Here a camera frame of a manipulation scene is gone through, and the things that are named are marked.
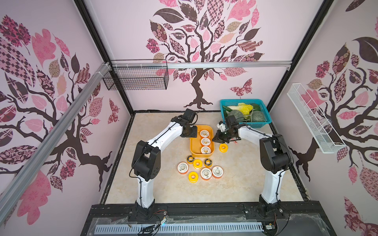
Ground teal plastic basket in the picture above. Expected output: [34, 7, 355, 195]
[220, 99, 272, 128]

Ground white slotted cable duct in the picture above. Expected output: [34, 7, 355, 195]
[94, 222, 264, 236]

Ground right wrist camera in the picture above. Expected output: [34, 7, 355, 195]
[217, 115, 239, 132]

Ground green melon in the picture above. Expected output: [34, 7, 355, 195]
[228, 110, 245, 123]
[251, 110, 266, 123]

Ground yellow tape roll bottom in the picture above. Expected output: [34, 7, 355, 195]
[188, 172, 199, 183]

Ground white wire wall shelf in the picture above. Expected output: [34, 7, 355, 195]
[287, 83, 347, 154]

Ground yellow tape roll top right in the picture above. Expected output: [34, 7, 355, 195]
[219, 144, 228, 153]

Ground black wire wall basket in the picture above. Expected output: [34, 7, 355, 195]
[103, 59, 169, 91]

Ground orange tape roll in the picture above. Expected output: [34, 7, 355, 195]
[201, 146, 212, 154]
[200, 129, 210, 138]
[177, 162, 189, 175]
[200, 168, 212, 181]
[212, 166, 224, 179]
[201, 138, 211, 146]

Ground yellow plastic storage box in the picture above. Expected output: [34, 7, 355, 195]
[190, 125, 215, 158]

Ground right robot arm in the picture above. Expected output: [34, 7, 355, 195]
[212, 123, 291, 217]

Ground yellow tape roll centre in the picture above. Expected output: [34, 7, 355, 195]
[193, 159, 203, 170]

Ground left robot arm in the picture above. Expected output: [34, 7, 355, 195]
[131, 109, 198, 219]

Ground green melon right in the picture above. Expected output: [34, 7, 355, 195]
[251, 110, 266, 123]

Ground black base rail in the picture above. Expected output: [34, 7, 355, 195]
[81, 201, 336, 236]

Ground green melon left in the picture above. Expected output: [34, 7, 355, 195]
[228, 110, 245, 123]

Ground yellow black tape roll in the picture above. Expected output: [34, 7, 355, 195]
[203, 158, 213, 168]
[186, 155, 195, 164]

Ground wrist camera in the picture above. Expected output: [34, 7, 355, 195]
[183, 109, 198, 124]
[217, 115, 239, 132]

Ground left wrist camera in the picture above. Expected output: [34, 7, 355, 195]
[183, 109, 198, 124]

